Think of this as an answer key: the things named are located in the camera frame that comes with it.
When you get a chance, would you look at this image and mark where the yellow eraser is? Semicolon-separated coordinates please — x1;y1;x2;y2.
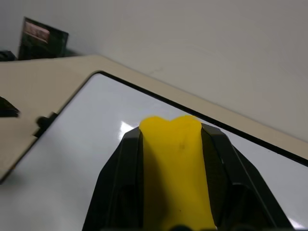
139;115;217;231

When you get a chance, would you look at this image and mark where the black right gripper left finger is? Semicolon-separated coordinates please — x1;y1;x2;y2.
81;127;146;231

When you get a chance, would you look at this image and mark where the black pointed object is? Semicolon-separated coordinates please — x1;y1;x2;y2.
0;96;21;118

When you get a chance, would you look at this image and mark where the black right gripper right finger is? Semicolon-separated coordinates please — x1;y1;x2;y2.
200;123;295;231

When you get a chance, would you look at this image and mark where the dark picture panel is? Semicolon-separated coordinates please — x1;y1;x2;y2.
18;16;70;61

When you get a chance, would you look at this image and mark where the black device at wall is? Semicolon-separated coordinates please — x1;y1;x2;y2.
0;50;17;62

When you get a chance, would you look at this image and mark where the black clip on whiteboard frame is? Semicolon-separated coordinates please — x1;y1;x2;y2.
32;112;58;138

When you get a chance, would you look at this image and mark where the whiteboard with black frame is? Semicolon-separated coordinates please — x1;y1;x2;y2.
0;70;308;231

